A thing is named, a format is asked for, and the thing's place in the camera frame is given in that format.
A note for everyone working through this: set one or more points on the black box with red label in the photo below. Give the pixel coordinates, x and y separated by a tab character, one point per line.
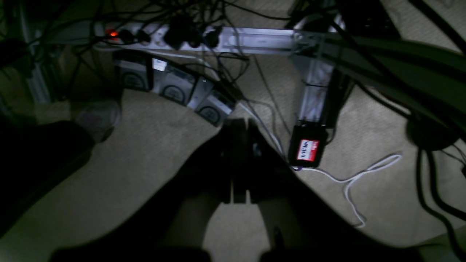
307	146

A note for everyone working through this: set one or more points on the black T-shirt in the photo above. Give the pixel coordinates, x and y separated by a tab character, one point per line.
127	169

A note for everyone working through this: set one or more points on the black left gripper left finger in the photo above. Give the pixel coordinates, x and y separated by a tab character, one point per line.
226	135

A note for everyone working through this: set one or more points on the white power strip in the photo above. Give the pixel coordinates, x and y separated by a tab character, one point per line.
171	36

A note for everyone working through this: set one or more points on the grey power adapter bricks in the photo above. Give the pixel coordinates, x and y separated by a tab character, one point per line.
145	72

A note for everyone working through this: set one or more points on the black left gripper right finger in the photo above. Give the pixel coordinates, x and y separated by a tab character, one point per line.
261	185

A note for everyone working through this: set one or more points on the aluminium frame rail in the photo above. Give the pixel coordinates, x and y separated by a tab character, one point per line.
316	59

